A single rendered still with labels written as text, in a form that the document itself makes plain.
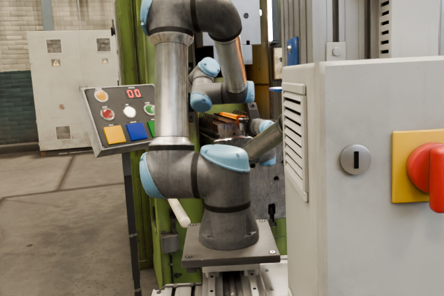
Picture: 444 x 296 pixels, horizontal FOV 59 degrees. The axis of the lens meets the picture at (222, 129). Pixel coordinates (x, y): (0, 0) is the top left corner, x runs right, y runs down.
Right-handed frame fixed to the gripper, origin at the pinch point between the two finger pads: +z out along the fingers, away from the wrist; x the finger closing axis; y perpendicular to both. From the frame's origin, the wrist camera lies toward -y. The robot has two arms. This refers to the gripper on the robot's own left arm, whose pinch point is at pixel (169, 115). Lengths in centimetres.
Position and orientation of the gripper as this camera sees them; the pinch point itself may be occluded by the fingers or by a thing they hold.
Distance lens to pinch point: 163.7
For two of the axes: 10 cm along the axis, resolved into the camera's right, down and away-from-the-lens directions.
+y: -3.3, -8.9, 3.1
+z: -5.4, 4.4, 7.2
